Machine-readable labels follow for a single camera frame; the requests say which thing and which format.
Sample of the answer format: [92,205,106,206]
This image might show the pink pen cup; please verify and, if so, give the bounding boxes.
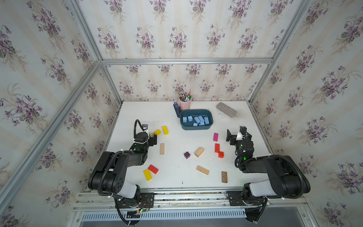
[179,97,192,111]

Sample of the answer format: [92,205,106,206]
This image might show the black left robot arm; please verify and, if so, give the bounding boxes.
[88,119,157,202]

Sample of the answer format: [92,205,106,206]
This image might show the red square block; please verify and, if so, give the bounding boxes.
[218,151,224,158]

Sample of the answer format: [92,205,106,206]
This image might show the pale wood long block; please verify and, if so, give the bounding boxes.
[160,143,165,155]

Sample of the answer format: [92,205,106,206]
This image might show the grey stone brick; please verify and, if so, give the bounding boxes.
[216,102,237,118]

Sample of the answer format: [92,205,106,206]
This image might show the purple cube block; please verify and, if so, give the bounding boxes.
[184,152,191,159]

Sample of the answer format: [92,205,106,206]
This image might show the magenta block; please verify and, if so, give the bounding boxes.
[213,133,218,142]

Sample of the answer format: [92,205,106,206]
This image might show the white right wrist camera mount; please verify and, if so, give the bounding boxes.
[236,126,246,141]

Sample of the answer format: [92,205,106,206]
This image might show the dark brown wood block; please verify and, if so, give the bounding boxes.
[221,171,228,183]

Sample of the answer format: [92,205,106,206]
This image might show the tan wood block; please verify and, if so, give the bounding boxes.
[194,147,204,158]

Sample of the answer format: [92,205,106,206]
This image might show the red long block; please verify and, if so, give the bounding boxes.
[215,143,220,153]

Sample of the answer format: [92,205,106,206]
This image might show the pens in cup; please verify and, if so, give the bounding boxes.
[179,90,192,102]

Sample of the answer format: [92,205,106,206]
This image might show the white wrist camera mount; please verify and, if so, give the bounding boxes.
[236,126,246,141]
[142,124,149,137]

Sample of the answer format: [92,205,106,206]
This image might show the yellow block upright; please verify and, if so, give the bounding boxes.
[162,126,168,135]

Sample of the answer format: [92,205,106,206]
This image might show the yellow block front left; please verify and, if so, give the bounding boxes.
[143,169,152,181]

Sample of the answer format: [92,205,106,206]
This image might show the teal plastic bin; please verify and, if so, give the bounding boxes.
[180,109,214,131]

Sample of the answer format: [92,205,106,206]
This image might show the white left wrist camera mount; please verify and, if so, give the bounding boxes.
[142,124,149,137]

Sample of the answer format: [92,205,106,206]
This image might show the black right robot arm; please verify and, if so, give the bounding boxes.
[226,126,311,199]

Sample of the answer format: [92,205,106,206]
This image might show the red block front left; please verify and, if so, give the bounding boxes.
[148,165,159,175]

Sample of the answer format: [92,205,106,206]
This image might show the stamped wood long block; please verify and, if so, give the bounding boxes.
[196,166,209,176]

